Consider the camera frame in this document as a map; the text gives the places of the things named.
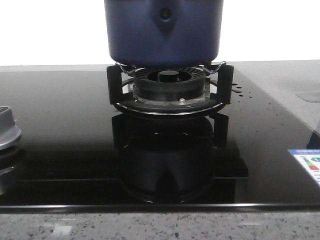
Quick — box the black pot support grate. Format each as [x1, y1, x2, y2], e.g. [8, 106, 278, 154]
[106, 61, 234, 116]

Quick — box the blue cooking pot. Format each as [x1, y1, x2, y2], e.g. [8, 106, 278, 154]
[104, 0, 224, 68]

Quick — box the black round gas burner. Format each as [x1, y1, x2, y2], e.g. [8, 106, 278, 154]
[133, 67, 206, 102]

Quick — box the black glass gas hob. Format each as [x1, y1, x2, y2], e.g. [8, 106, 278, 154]
[0, 69, 320, 213]

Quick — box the silver stove control knob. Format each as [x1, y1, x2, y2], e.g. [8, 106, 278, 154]
[0, 106, 22, 150]

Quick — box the energy rating label sticker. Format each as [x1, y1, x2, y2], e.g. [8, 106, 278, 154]
[288, 149, 320, 186]

